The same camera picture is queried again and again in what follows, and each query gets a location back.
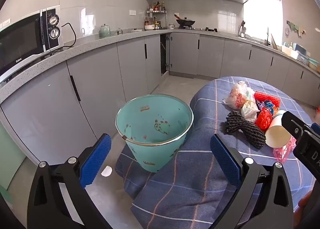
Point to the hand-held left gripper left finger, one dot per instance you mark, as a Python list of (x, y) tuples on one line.
[(96, 159)]

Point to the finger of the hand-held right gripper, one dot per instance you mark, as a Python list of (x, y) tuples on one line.
[(291, 122), (316, 127)]

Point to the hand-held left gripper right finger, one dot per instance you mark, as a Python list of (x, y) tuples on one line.
[(225, 161)]

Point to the white paper cup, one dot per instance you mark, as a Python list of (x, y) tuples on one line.
[(277, 131)]

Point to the pink plastic bag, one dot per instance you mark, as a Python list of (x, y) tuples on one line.
[(283, 152)]

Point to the red plastic bag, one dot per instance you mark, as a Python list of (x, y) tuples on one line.
[(263, 119)]

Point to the blue snack wrapper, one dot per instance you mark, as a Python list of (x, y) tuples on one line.
[(269, 104)]

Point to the red mesh net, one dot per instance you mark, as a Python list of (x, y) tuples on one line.
[(267, 99)]

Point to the clear red-printed plastic bag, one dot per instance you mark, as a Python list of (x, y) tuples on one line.
[(237, 96)]

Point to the white paper scrap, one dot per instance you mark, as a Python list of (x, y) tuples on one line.
[(106, 171)]

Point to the blue plaid blanket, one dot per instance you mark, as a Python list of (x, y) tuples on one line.
[(200, 194)]

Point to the teal stacked containers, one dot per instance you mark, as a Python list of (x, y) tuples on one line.
[(313, 64)]

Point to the blue box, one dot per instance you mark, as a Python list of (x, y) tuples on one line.
[(301, 53)]

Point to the white box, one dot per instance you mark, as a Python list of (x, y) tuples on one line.
[(288, 51)]

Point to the grey base cabinets with counter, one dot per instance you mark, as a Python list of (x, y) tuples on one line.
[(100, 81)]

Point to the leaning cutting board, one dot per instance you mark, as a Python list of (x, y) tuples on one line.
[(275, 43)]

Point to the black kitchen faucet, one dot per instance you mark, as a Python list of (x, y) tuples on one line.
[(268, 39)]

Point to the knife rack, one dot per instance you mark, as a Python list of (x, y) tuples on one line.
[(242, 30)]

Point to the bright window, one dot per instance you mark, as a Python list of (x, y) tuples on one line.
[(262, 11)]

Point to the open cabinet door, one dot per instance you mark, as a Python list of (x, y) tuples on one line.
[(168, 54)]

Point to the green kettle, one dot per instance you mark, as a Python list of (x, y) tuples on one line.
[(104, 31)]

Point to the gas stove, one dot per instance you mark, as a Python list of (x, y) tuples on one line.
[(200, 29)]

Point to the white microwave oven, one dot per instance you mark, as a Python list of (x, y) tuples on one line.
[(20, 41)]

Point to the white bowl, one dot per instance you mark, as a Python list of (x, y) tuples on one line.
[(149, 27)]

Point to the black wok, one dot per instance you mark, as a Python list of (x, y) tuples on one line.
[(185, 22)]

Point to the small glass jar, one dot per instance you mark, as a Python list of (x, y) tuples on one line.
[(171, 26)]

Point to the metal spice rack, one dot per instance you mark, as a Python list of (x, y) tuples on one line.
[(156, 13)]

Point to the group of sauce bottles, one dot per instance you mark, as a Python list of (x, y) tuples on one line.
[(157, 6)]

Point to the hanging wall rags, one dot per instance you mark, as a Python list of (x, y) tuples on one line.
[(295, 28)]

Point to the white wall socket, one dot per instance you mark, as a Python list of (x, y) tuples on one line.
[(132, 13)]

